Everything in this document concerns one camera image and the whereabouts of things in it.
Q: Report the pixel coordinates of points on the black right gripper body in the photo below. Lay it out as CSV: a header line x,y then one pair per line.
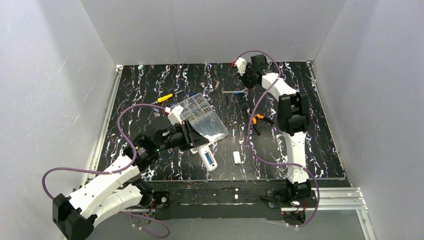
x,y
249,78

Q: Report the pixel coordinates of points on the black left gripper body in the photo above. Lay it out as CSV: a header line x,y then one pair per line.
x,y
191,135

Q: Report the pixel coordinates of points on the blue battery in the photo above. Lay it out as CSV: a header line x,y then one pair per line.
x,y
209,159

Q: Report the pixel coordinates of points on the white remote control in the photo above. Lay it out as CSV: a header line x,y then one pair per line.
x,y
201,150

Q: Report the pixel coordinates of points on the white battery cover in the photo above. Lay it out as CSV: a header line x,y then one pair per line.
x,y
237,158

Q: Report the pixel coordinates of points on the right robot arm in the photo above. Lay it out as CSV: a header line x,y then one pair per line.
x,y
293,119

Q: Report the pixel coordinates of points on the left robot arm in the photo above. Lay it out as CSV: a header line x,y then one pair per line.
x,y
77,214

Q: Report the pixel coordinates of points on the blue silver wrench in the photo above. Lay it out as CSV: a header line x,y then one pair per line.
x,y
236,92

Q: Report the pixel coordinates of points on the clear plastic organizer box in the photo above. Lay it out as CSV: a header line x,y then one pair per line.
x,y
197,110

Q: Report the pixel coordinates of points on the orange black pliers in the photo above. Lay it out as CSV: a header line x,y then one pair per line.
x,y
257,117

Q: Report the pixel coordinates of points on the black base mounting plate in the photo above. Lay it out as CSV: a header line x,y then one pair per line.
x,y
225,199

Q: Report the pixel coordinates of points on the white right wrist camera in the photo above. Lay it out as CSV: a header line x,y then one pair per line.
x,y
240,64

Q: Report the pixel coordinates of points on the yellow handled screwdriver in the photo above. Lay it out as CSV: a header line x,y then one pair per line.
x,y
168,96

